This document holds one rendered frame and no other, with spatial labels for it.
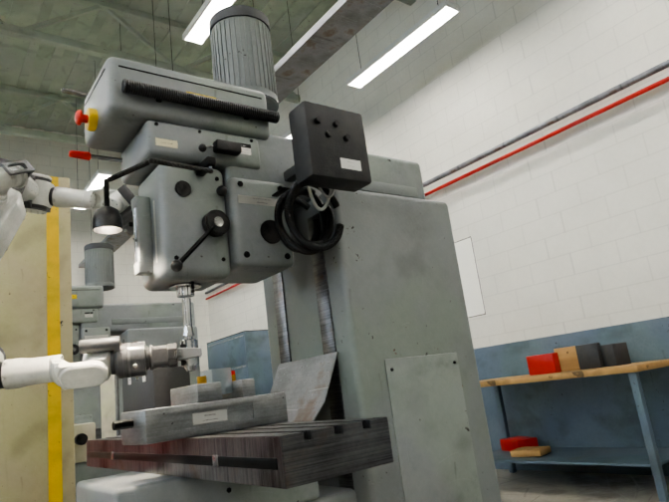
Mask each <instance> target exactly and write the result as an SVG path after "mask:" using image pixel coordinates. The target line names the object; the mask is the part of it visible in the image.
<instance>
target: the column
mask: <svg viewBox="0 0 669 502"><path fill-rule="evenodd" d="M334 197H335V198H336V199H337V202H338V203H339V207H337V208H333V207H332V204H331V202H329V205H330V206H331V209H332V210H333V214H334V232H333V234H332V237H333V236H334V235H335V229H336V225H337V224H338V223H340V224H343V226H344V228H343V233H342V237H341V238H340V241H339V242H338V243H337V245H335V246H334V247H333V248H331V249H329V250H326V251H322V252H321V251H320V252H319V253H317V254H314V255H305V254H301V253H296V252H293V256H294V264H293V266H292V267H291V268H289V269H287V270H284V271H282V272H280V273H278V274H276V275H273V276H271V277H269V278H267V279H265V280H263V283H264V293H265V303H266V313H267V323H268V333H269V343H270V353H271V363H272V373H273V382H274V379H275V376H276V373H277V369H278V366H279V364H283V363H288V362H293V361H298V360H302V359H307V358H312V357H316V356H321V355H326V354H330V353H335V352H338V353H337V357H336V361H335V365H334V371H333V375H332V379H331V382H330V386H329V390H328V394H327V397H326V401H325V403H324V405H323V407H322V408H321V410H320V412H319V413H318V415H317V417H316V418H315V420H314V421H317V420H334V419H352V418H369V417H387V420H388V427H389V434H390V441H391V448H392V455H393V462H392V463H388V464H384V465H380V466H376V467H372V468H368V469H364V470H360V471H356V472H352V473H349V474H345V475H341V476H337V477H333V478H329V479H325V480H321V481H318V484H319V485H322V486H332V487H342V488H351V489H352V490H354V491H355V493H356V499H357V502H502V499H501V494H500V488H499V483H498V478H497V472H496V467H495V461H494V456H493V450H492V445H491V439H490V434H489V428H488V423H487V417H486V412H485V406H484V402H483V397H482V391H481V386H480V380H479V375H478V369H477V364H476V358H475V353H474V347H473V342H472V336H471V331H470V326H469V320H468V315H467V309H466V304H465V298H464V293H463V287H462V282H461V276H460V271H459V265H458V260H457V255H456V249H455V244H454V238H453V233H452V227H451V222H450V216H449V211H448V206H447V204H446V203H445V202H441V201H434V200H426V199H419V198H412V197H404V196H397V195H389V194H382V193H374V192H367V191H359V190H358V191H356V192H351V191H344V190H336V189H335V190H334ZM308 204H310V205H311V207H310V208H309V209H308V210H306V209H304V208H303V207H302V206H301V207H299V208H297V209H296V210H294V218H295V221H296V223H297V224H296V225H297V226H298V229H299V230H300V232H301V233H302V234H303V235H304V236H305V237H306V238H307V239H308V240H311V238H312V237H313V234H314V224H313V220H314V219H319V220H320V223H321V236H322V230H323V227H322V218H321V214H320V212H319V211H318V210H317V209H316V208H315V207H314V205H313V203H312V201H309V202H308ZM321 236H320V239H321ZM332 237H331V238H330V240H331V239H332Z"/></svg>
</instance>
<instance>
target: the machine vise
mask: <svg viewBox="0 0 669 502"><path fill-rule="evenodd" d="M232 386H233V393H227V394H222V399H220V400H212V401H205V402H197V403H188V404H181V405H173V406H166V407H158V408H150V409H143V410H136V411H129V412H123V413H122V414H121V415H120V419H121V420H124V419H132V420H133V428H128V429H122V430H121V444H122V445H147V444H153V443H159V442H165V441H171V440H177V439H183V438H189V437H195V436H201V435H207V434H213V433H219V432H225V431H231V430H237V429H243V428H249V427H255V426H260V425H266V424H272V423H278V422H284V421H288V413H287V403H286V394H285V393H284V392H275V393H267V394H259V395H255V394H256V393H255V383H254V379H253V378H246V379H239V380H234V381H232Z"/></svg>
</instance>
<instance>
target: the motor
mask: <svg viewBox="0 0 669 502"><path fill-rule="evenodd" d="M209 33H210V43H211V54H212V66H213V78H214V81H217V82H221V83H225V84H229V85H234V86H238V87H242V88H246V89H250V90H255V91H259V92H262V93H263V94H264V95H265V96H266V102H267V110H269V111H273V112H277V111H278V108H279V102H278V96H277V87H276V78H275V69H274V61H273V52H272V43H271V35H270V24H269V19H268V17H267V16H266V15H265V14H264V13H263V12H262V11H260V10H258V9H256V8H254V7H251V6H246V5H232V6H228V7H225V8H222V9H221V10H219V11H217V12H216V13H215V14H214V15H213V16H212V17H211V18H210V21H209Z"/></svg>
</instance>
